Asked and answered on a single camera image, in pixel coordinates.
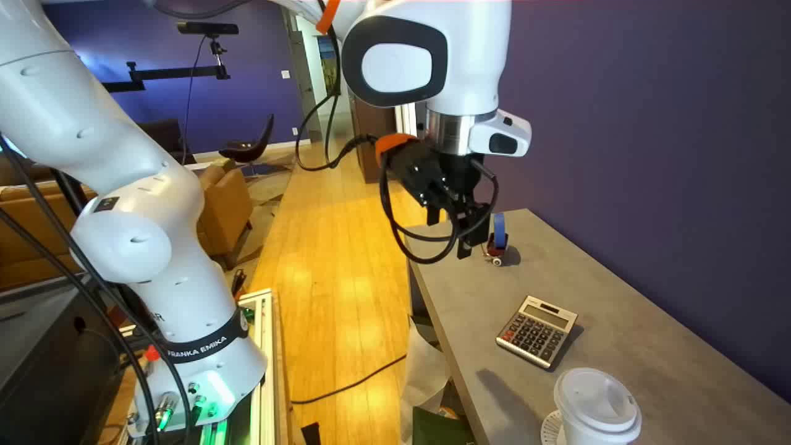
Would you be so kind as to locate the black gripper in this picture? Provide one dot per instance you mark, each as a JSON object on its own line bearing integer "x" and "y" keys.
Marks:
{"x": 427, "y": 176}

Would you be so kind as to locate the blue seal tape roll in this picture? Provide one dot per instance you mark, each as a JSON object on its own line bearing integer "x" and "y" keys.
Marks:
{"x": 499, "y": 233}

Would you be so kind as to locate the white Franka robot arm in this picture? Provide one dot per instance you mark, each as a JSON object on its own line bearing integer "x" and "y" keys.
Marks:
{"x": 123, "y": 123}

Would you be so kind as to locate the grey desk calculator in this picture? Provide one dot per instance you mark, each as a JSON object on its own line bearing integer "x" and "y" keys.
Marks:
{"x": 536, "y": 330}

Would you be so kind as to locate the white plastic bag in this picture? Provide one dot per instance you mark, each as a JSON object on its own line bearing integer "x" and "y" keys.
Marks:
{"x": 424, "y": 372}

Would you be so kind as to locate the dark green box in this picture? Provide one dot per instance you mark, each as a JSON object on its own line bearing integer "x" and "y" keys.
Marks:
{"x": 441, "y": 427}

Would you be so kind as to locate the white saucer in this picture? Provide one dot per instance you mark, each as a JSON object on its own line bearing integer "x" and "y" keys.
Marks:
{"x": 546, "y": 427}

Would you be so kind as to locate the white lidded paper cup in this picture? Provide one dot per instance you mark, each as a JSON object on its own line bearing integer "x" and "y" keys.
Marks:
{"x": 597, "y": 406}

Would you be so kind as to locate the black lounge chair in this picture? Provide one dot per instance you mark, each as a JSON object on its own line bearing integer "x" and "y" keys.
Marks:
{"x": 247, "y": 148}

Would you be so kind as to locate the brown sofa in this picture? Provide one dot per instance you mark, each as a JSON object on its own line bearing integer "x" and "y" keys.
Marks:
{"x": 220, "y": 211}

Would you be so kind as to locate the black cabinet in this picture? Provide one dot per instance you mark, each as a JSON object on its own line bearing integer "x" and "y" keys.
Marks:
{"x": 49, "y": 362}

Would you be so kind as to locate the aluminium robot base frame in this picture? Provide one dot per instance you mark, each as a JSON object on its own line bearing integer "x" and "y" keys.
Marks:
{"x": 264, "y": 362}

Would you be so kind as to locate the small white wall switch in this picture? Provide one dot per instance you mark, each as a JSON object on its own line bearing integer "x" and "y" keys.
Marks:
{"x": 284, "y": 75}

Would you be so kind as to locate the black camera on boom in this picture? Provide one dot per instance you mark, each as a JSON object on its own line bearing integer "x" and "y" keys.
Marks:
{"x": 209, "y": 29}

